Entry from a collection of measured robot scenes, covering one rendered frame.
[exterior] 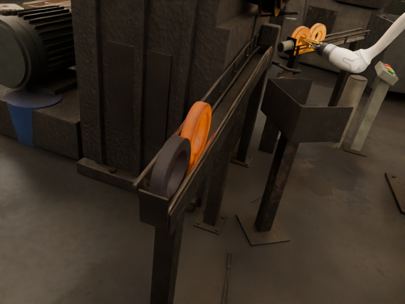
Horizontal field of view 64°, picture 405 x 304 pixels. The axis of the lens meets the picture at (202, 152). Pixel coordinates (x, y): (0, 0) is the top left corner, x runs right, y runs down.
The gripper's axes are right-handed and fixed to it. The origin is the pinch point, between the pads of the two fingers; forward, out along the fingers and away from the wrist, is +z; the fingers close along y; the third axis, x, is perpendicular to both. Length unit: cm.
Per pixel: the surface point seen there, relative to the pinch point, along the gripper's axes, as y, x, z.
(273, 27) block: -33.3, 8.8, -5.1
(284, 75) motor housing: -21.1, -16.8, -13.4
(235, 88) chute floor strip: -83, -6, -37
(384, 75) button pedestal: 36, -9, -43
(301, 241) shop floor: -63, -64, -86
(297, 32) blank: -6.2, 3.9, -0.7
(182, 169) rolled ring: -134, -3, -77
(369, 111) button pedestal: 43, -36, -43
